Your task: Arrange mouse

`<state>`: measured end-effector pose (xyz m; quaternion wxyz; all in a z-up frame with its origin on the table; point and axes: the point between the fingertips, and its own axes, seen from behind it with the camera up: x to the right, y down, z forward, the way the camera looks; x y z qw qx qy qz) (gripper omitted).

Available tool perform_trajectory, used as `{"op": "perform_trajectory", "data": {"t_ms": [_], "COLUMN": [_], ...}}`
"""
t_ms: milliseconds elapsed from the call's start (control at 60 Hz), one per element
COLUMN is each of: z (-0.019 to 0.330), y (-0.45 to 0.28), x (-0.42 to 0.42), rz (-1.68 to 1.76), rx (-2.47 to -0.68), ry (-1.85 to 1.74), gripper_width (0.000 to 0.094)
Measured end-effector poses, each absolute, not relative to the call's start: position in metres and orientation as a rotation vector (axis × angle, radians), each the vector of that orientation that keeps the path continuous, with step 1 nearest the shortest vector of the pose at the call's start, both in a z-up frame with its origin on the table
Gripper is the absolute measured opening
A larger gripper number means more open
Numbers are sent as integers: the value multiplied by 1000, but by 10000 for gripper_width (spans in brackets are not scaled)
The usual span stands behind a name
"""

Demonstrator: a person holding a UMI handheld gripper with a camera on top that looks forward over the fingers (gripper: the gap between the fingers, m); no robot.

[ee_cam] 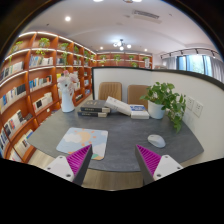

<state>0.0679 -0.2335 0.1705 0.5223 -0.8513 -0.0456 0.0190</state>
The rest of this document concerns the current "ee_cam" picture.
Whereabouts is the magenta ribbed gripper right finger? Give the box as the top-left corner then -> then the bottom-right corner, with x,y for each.
135,145 -> 182,185

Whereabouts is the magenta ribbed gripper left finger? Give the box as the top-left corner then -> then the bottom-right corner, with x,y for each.
45,145 -> 92,186

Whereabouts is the white computer mouse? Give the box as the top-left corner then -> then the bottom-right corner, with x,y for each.
148,134 -> 166,148

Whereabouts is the pastel patterned mouse pad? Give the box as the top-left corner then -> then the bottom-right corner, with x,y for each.
56,127 -> 108,160

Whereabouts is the lower dark book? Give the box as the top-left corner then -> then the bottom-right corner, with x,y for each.
77,111 -> 108,118

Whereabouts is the dark book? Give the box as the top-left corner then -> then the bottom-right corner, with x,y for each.
77,111 -> 108,118
80,100 -> 110,113

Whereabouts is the white blue box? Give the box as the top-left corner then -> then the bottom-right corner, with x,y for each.
130,105 -> 149,119

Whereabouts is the upper dark book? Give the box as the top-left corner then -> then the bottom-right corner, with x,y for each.
80,100 -> 110,113

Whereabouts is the open white book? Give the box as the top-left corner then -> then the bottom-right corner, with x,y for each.
105,97 -> 131,116

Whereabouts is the green plant in white pot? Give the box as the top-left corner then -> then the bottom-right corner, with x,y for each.
140,82 -> 186,132

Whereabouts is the right tan chair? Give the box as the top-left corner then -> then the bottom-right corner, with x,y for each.
127,85 -> 148,108

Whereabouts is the tan chair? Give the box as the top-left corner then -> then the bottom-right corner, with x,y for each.
127,85 -> 148,108
98,82 -> 122,100

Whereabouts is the white vase with flowers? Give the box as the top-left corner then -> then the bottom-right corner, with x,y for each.
57,70 -> 79,112

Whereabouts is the left tan chair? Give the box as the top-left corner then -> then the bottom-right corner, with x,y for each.
98,82 -> 122,100

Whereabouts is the orange wooden bookshelf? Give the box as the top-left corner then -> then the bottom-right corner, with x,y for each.
0,31 -> 96,163

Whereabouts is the ceiling chandelier lamp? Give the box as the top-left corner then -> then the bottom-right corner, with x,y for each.
113,39 -> 132,51

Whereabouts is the ceiling air vent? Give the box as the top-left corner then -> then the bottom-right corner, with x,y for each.
132,10 -> 160,20

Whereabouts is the white wall socket right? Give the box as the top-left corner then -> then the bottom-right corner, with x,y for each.
193,101 -> 203,117

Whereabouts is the white wall socket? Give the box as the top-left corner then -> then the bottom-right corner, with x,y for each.
193,101 -> 203,117
186,96 -> 194,111

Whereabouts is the white wall socket left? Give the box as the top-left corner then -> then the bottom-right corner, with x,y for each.
186,96 -> 194,111

